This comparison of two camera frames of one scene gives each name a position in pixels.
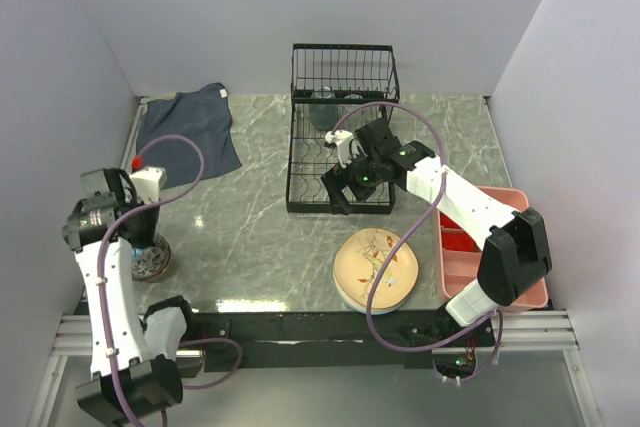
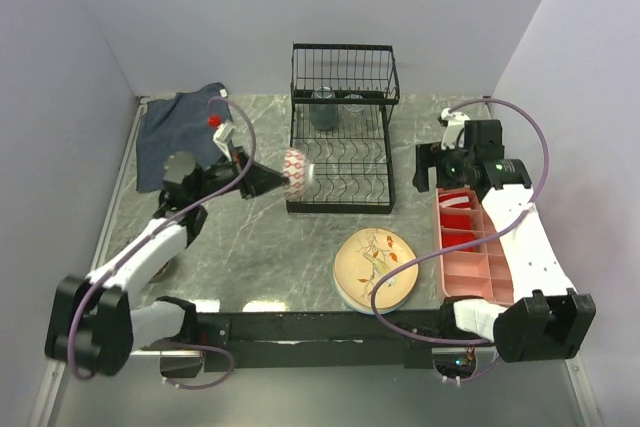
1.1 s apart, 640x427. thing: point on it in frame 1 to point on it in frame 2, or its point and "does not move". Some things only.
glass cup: [324, 108] does not move
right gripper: [334, 181] to [425, 158]
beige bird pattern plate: [359, 259] does not move
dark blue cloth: [203, 113] does not move
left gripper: [147, 238] to [260, 179]
